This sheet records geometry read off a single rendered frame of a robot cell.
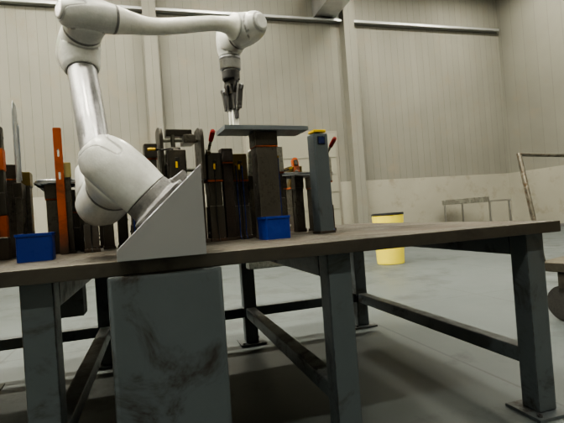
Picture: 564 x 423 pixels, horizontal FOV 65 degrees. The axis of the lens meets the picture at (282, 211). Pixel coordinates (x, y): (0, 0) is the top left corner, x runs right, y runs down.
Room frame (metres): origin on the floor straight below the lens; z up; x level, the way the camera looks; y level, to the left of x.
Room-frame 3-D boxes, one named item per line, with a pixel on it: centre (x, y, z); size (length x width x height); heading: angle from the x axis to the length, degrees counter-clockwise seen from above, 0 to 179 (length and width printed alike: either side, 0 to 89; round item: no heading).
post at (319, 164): (1.97, -0.18, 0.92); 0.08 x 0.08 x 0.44; 23
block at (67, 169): (1.76, 0.85, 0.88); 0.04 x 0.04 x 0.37; 23
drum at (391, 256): (6.39, -1.52, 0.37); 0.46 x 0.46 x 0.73
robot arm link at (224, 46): (1.82, 0.16, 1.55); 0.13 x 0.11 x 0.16; 38
